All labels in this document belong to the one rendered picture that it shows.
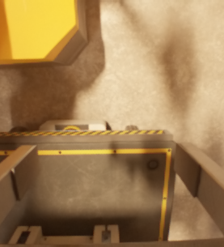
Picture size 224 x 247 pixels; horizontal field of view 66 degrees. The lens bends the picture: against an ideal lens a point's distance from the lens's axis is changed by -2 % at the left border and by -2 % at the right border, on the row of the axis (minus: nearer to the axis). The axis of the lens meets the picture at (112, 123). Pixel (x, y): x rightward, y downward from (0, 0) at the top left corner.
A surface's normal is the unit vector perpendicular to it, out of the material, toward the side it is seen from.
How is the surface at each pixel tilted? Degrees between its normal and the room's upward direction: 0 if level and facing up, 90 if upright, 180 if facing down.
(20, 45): 22
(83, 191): 0
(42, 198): 0
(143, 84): 0
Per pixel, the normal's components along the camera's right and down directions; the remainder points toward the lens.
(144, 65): 0.02, 0.26
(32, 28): 0.40, 0.23
